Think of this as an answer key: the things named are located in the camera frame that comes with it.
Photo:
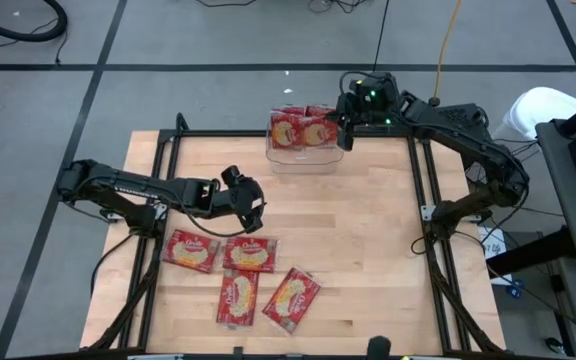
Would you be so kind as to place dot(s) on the white round stool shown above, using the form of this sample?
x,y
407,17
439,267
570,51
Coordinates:
x,y
538,107

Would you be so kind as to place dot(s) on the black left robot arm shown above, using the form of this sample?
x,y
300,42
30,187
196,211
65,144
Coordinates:
x,y
118,182

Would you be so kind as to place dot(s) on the clear plastic basket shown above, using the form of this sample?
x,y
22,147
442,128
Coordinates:
x,y
303,162

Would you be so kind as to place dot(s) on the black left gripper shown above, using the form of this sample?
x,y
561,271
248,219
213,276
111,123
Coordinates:
x,y
243,197

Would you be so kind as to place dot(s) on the person's foot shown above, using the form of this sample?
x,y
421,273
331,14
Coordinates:
x,y
554,345

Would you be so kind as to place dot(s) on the white cardboard box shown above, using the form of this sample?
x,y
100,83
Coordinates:
x,y
493,247

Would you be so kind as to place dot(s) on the black aluminium table frame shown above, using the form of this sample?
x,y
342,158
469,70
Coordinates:
x,y
208,134

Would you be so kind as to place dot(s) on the grey equipment cart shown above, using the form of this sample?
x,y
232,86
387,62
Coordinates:
x,y
568,200

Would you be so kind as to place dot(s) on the black round object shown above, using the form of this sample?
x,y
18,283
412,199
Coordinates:
x,y
379,346

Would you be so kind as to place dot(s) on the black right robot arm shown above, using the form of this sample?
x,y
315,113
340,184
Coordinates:
x,y
468,142

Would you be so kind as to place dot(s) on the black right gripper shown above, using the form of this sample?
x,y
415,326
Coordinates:
x,y
350,117

